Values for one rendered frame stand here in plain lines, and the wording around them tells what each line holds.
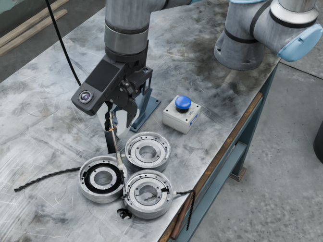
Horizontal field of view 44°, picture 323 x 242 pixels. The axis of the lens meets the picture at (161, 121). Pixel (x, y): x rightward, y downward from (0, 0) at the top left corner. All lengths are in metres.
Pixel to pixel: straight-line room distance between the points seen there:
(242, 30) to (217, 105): 0.22
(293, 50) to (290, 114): 1.28
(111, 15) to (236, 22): 0.55
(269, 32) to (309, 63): 1.63
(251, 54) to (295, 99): 1.23
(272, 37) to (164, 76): 0.31
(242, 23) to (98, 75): 0.53
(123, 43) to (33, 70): 0.55
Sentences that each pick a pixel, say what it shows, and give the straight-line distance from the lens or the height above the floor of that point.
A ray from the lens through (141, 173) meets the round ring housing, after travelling 0.89.
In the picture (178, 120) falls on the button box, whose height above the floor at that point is 0.84.
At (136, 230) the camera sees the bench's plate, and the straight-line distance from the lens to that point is 0.86.
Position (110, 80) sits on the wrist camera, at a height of 1.09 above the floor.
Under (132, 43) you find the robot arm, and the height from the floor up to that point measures 1.15.
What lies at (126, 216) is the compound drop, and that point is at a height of 0.80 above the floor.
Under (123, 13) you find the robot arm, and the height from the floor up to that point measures 1.21.
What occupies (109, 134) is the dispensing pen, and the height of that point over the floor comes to 0.94.
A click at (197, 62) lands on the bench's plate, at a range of 1.21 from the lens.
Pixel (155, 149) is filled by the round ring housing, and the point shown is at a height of 0.83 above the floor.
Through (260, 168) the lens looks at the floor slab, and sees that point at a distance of 2.01.
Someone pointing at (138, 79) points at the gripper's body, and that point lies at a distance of 0.75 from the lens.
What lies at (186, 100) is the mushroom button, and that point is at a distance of 0.98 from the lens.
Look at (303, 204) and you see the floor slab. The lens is 1.96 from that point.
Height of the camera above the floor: 1.57
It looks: 48 degrees down
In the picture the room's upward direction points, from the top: 5 degrees clockwise
